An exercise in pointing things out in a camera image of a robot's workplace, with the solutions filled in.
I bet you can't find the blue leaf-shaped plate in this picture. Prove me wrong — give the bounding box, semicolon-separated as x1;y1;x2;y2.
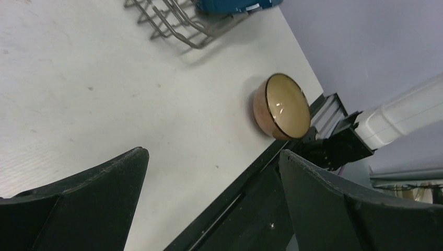
195;0;283;14

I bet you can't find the grey wire dish rack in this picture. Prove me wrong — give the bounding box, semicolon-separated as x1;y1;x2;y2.
123;0;250;50

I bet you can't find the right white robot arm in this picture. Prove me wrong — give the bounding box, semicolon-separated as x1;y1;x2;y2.
298;74;442;171

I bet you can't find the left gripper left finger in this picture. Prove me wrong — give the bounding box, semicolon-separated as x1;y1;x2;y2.
1;147;149;250

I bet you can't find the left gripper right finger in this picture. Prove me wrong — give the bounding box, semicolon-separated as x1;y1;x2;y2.
279;150;442;250

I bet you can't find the brown black-rimmed bowl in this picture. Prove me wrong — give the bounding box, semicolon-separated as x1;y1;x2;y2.
252;73;311;140

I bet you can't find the black front mounting rail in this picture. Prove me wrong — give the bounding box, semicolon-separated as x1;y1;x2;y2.
167;94;346;250

